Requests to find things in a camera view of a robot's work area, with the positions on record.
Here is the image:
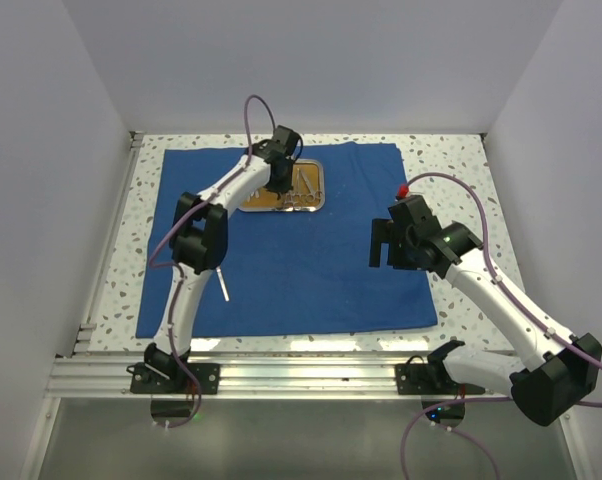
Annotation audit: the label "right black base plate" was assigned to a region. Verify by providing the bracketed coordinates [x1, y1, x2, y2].
[394, 355, 486, 396]

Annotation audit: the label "blue surgical cloth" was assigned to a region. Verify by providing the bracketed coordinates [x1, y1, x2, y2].
[134, 141, 439, 339]

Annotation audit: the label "aluminium rail frame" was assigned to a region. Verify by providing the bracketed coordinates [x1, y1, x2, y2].
[43, 130, 582, 480]

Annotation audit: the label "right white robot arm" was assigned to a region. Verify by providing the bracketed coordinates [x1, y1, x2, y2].
[369, 195, 602, 426]

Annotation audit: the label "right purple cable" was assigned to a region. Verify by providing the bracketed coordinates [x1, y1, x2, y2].
[399, 172, 602, 480]

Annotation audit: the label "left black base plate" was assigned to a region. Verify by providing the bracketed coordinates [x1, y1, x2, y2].
[126, 362, 221, 395]

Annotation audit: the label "purple cable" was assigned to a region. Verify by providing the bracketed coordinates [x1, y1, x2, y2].
[399, 172, 602, 480]
[148, 94, 280, 431]

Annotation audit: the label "steel scalpel handle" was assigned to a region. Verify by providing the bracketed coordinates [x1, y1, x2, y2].
[216, 267, 230, 302]

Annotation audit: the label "steel scissors with ring handles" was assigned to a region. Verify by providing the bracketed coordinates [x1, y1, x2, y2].
[297, 170, 322, 203]

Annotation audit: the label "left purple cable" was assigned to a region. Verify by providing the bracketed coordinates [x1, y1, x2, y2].
[148, 94, 280, 431]

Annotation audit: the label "steel forceps with ring handles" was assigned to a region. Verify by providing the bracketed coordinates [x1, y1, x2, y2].
[281, 190, 306, 209]

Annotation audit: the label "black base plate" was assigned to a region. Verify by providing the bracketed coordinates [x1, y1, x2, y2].
[394, 355, 486, 396]
[126, 362, 221, 395]

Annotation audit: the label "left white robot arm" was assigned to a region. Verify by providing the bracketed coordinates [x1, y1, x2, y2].
[144, 126, 303, 393]

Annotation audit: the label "steel tray with orange mat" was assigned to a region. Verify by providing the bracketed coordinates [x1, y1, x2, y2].
[239, 159, 326, 213]

